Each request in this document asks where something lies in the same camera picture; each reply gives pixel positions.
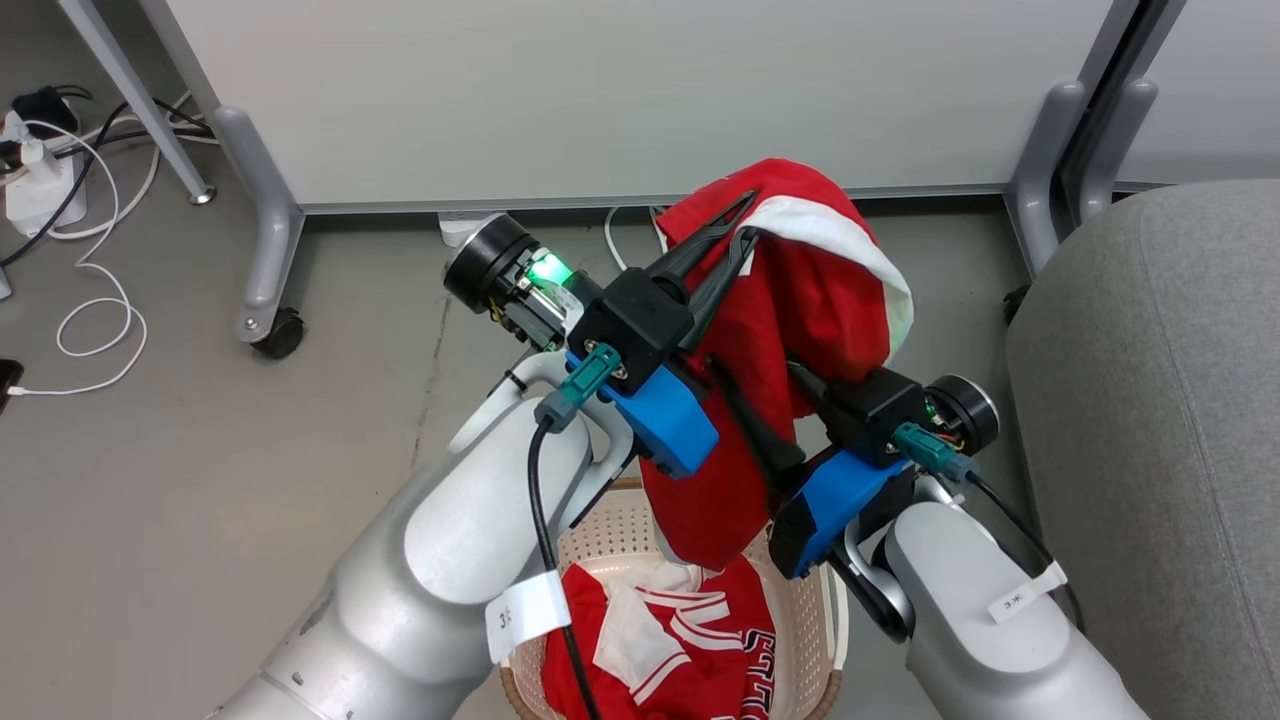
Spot right gripper with motor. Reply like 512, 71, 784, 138
706, 352, 1001, 486

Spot left gripper with motor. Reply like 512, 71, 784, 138
445, 191, 761, 351

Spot red garment with white lining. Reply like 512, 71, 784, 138
638, 158, 916, 571

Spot red jersey with white stripes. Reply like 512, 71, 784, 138
540, 555, 779, 720

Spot cream perforated laundry basket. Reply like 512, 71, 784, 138
498, 478, 851, 720

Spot wide white partition panel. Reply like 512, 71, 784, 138
140, 0, 1141, 216

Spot small white adapter box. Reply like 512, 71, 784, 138
438, 210, 506, 249

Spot grey partition foot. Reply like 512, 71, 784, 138
1005, 80, 1086, 276
1075, 78, 1161, 226
212, 105, 306, 346

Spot grey fabric sofa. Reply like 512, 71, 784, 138
1005, 180, 1280, 720

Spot narrow white partition panel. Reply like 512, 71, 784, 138
1115, 0, 1280, 191

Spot grey metal table leg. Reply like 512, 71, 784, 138
55, 0, 216, 206

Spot white power strip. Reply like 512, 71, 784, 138
5, 110, 89, 236

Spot black power adapter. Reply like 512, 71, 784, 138
10, 86, 83, 138

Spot looped white cable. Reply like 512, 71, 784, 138
603, 205, 669, 271

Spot black cable with teal plug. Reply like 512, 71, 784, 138
527, 342, 623, 720
893, 420, 1088, 636

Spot white paper cable tag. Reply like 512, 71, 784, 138
485, 572, 573, 661
988, 562, 1069, 625

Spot long white charging cable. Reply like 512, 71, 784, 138
18, 118, 161, 397

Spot black floor cables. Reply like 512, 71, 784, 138
0, 95, 216, 271

